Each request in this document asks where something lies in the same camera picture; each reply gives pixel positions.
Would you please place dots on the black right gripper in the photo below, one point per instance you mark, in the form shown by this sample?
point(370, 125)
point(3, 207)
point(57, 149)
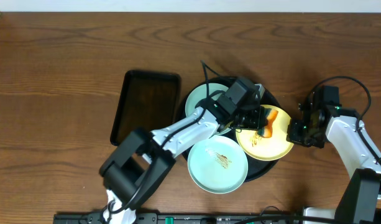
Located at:
point(292, 136)

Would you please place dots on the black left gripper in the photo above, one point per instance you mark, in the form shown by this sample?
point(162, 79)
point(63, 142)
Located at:
point(252, 118)

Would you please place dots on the green yellow sponge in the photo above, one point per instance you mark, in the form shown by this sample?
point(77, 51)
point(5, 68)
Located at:
point(268, 118)

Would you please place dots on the yellow plate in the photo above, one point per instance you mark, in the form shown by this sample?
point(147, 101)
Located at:
point(267, 149)

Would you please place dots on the light blue plate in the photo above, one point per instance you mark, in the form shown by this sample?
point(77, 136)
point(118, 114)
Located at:
point(218, 165)
point(199, 93)

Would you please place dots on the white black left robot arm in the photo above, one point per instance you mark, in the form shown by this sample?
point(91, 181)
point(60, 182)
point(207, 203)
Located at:
point(134, 171)

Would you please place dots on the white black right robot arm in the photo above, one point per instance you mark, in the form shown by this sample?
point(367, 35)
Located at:
point(325, 120)

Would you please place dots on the black rectangular water tray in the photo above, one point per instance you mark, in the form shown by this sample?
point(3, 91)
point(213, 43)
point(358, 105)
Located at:
point(148, 100)

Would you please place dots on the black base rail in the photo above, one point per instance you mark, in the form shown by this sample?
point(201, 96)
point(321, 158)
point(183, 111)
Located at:
point(151, 218)

